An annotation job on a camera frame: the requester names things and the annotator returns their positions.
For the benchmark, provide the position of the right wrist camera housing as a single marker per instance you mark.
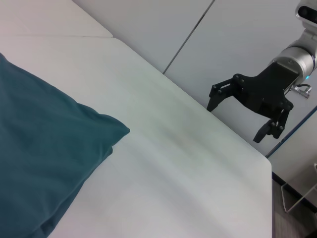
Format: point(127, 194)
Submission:
point(307, 11)

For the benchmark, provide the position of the teal blue t-shirt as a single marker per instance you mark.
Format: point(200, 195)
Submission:
point(44, 138)

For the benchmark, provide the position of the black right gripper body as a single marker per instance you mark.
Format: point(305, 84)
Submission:
point(265, 89)

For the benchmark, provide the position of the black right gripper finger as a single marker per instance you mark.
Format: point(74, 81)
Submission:
point(218, 95)
point(275, 124)

